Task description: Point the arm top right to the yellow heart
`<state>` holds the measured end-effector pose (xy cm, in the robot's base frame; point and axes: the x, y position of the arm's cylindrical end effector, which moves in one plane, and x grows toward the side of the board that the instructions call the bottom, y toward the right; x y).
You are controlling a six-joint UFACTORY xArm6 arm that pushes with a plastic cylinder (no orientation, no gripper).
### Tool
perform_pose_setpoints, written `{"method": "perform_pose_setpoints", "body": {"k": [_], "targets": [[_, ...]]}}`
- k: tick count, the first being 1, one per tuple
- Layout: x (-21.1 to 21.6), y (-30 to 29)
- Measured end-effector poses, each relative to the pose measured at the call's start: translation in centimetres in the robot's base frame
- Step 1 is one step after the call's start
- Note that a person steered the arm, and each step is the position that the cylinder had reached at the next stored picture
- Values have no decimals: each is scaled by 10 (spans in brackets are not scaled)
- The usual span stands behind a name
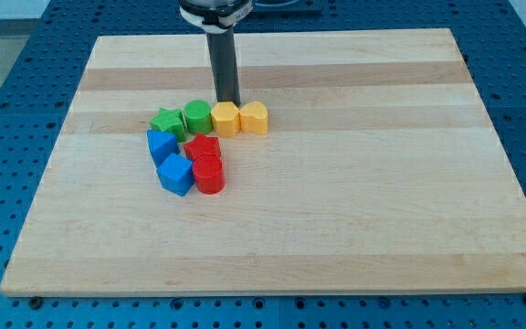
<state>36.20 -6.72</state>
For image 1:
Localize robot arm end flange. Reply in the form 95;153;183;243
178;0;254;34

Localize yellow heart block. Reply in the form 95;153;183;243
239;101;268;135

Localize red cylinder block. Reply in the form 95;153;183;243
192;154;226;195

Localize yellow pentagon block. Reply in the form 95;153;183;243
211;101;241;137

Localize red star block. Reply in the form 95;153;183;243
184;133;221;161

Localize green cylinder block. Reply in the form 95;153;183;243
184;100;213;134

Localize blue cube block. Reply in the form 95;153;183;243
156;154;195;196

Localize blue triangle block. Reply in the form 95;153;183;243
146;130;180;167

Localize green star block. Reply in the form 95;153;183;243
150;108;186;143

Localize wooden board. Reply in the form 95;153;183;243
0;28;526;297

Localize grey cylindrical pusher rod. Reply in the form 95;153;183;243
206;27;241;106

